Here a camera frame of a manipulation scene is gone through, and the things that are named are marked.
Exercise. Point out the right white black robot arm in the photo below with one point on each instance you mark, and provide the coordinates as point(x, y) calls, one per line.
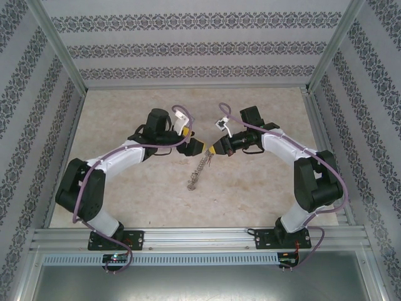
point(282, 145)

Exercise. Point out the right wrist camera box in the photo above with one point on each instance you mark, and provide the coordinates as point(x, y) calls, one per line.
point(223, 125)

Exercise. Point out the metal band with key rings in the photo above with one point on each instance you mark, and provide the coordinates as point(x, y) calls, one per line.
point(198, 172)

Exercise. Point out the grey metal sheet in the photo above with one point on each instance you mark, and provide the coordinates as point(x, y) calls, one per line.
point(200, 282)

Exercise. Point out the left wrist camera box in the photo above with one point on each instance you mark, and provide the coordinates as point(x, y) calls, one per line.
point(181, 120)

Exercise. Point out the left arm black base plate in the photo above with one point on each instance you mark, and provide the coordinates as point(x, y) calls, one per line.
point(138, 235)

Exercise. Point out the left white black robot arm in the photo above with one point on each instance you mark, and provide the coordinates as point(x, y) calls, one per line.
point(119, 156)

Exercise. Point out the aluminium frame post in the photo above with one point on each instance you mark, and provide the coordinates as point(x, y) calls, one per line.
point(332, 50)
point(61, 50)

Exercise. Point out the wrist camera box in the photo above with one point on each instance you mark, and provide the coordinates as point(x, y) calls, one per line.
point(181, 120)
point(223, 125)

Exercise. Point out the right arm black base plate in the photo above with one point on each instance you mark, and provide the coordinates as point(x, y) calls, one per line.
point(263, 238)

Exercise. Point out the wide aluminium mounting rail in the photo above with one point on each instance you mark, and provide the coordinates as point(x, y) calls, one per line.
point(194, 238)

